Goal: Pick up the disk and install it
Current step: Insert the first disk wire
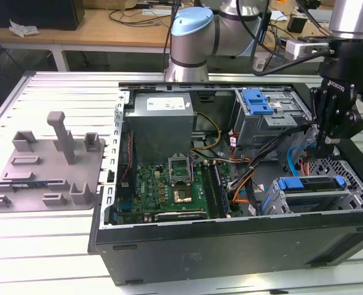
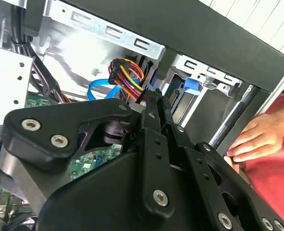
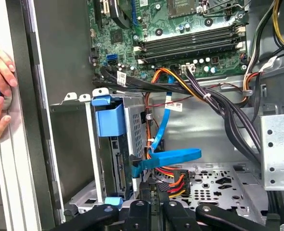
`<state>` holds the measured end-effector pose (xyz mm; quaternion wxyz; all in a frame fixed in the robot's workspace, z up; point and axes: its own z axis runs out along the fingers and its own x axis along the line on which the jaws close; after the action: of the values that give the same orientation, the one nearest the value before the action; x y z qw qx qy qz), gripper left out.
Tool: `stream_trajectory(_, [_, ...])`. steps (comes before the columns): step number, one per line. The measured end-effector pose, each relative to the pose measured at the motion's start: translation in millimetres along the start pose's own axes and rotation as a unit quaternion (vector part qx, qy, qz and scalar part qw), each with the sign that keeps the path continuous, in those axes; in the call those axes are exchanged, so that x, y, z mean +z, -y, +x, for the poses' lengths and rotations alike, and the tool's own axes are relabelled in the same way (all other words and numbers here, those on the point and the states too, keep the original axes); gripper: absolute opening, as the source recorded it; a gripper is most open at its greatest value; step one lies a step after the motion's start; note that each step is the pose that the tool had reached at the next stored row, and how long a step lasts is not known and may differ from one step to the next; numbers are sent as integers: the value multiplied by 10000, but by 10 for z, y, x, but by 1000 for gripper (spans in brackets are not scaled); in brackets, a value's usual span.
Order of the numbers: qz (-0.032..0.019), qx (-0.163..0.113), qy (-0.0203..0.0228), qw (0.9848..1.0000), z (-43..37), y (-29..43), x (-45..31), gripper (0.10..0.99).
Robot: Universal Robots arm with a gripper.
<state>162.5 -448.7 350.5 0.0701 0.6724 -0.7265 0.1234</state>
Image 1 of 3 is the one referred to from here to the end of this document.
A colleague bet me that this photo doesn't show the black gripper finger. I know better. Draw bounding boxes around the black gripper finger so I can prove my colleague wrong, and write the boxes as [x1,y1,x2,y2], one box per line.
[325,101,363,158]
[309,87,330,158]

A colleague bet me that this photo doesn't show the orange power wire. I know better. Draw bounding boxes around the orange power wire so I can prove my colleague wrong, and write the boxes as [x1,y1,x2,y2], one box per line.
[300,155,313,176]

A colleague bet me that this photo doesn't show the blue wire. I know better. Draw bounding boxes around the blue wire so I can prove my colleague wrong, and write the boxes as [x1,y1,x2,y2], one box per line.
[287,144,317,176]

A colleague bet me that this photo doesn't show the hard disk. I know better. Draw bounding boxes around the hard disk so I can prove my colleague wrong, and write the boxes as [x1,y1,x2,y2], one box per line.
[260,175,348,216]

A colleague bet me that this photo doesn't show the grey flat box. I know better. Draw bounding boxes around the grey flat box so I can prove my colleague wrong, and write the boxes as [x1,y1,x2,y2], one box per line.
[306,8,335,23]

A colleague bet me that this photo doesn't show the grey metal drive cage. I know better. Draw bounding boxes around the grey metal drive cage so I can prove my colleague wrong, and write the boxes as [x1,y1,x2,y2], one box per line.
[232,87,313,148]

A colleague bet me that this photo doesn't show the blue plastic drive latch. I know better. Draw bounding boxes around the blue plastic drive latch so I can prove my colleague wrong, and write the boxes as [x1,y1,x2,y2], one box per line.
[242,88,275,116]

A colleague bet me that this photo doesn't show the small black box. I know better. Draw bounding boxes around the small black box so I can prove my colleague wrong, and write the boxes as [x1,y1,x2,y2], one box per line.
[287,15,308,34]

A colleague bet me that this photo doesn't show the thin locking lever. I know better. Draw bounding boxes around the thin locking lever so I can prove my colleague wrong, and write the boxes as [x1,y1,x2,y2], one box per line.
[189,154,197,185]

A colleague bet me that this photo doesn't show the grey power supply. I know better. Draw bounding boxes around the grey power supply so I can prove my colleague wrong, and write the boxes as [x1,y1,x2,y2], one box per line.
[124,92,197,163]

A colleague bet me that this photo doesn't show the metal socket cover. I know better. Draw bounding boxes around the metal socket cover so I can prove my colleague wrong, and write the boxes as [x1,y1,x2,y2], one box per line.
[168,152,191,186]

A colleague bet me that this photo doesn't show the CPU socket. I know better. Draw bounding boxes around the CPU socket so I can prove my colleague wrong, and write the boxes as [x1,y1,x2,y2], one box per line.
[172,184,193,204]

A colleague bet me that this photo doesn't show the green motherboard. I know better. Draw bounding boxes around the green motherboard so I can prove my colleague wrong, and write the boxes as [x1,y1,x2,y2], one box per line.
[116,162,234,224]

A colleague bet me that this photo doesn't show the black PC case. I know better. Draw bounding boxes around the black PC case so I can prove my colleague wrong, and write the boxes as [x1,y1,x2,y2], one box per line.
[87,80,363,286]

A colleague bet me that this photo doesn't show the wooden desk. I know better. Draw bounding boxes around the wooden desk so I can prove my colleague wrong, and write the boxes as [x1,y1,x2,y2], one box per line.
[0,6,333,73]

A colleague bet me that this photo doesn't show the grey parts rack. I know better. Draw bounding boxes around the grey parts rack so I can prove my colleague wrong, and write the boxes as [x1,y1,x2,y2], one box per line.
[0,111,107,214]

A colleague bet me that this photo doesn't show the black computer tower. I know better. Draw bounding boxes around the black computer tower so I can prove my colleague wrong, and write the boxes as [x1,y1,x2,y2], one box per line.
[0,0,86,31]

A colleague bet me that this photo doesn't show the white crumpled plastic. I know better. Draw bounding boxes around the white crumpled plastic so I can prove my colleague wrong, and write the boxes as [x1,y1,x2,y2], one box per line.
[9,18,40,38]

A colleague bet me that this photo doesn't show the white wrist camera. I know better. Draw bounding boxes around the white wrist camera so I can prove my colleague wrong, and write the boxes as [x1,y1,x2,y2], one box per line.
[285,36,332,60]

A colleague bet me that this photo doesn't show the black camera cable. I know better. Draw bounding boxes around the black camera cable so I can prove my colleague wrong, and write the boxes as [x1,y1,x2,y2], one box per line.
[250,0,336,76]

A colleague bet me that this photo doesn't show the black sleeved wire bundle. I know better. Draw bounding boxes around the black sleeved wire bundle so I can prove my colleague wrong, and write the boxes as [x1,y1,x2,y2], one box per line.
[227,122,311,191]

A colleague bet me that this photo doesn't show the yellow power wire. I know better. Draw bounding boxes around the yellow power wire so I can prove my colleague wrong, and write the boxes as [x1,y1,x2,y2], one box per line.
[190,111,223,152]

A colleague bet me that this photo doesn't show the thin orange wire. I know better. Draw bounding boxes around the thin orange wire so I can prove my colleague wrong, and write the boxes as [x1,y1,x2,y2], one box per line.
[230,167,256,205]

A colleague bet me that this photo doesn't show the red black twisted wire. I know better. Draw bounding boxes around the red black twisted wire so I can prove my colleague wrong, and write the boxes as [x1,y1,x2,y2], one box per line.
[121,131,134,186]

